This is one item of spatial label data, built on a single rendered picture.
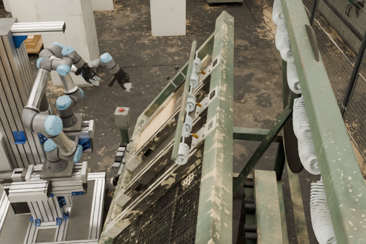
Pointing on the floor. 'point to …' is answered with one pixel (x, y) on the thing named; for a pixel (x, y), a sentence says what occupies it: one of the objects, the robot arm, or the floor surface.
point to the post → (124, 135)
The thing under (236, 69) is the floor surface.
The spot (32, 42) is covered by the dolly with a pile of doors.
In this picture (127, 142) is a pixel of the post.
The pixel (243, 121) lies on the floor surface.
